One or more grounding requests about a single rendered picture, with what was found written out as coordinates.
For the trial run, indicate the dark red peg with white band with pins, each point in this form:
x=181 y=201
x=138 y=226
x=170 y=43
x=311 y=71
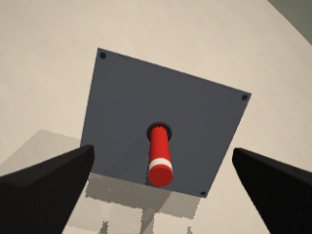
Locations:
x=160 y=167

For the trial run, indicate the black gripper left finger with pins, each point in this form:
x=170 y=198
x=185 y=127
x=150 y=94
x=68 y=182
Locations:
x=39 y=199

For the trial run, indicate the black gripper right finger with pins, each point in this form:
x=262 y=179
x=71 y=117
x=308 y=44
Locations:
x=281 y=193

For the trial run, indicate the grey sloped panel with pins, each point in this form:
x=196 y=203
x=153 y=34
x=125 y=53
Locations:
x=129 y=96

